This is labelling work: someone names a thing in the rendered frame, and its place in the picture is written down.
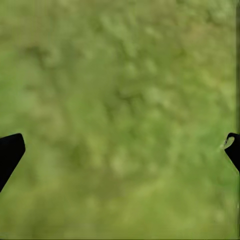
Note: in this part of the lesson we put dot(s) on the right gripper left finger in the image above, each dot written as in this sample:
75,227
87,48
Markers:
12,148

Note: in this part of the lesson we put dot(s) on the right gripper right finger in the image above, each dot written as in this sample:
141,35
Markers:
232,148

